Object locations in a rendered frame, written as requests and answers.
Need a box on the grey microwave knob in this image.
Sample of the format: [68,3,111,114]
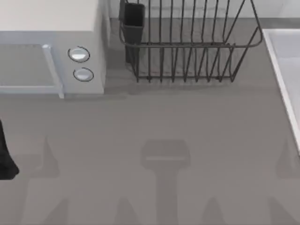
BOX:
[73,67,95,83]
[67,45,91,63]

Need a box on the dark wire dish rack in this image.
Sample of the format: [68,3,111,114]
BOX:
[119,0,263,83]

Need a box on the microwave oven door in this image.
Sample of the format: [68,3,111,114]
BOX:
[0,43,65,99]

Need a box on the pale microwave oven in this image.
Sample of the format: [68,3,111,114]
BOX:
[0,0,111,99]

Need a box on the black cutlery holder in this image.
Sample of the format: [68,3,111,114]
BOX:
[119,0,146,63]

